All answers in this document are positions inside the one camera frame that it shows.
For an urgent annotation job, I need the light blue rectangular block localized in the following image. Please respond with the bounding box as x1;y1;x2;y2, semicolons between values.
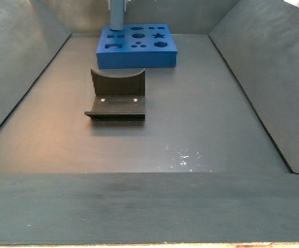
110;0;125;31

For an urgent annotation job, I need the black curved fixture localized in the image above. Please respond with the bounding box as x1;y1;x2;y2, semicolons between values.
85;70;147;119

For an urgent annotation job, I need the blue foam shape board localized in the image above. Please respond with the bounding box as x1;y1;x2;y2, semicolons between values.
97;23;178;69

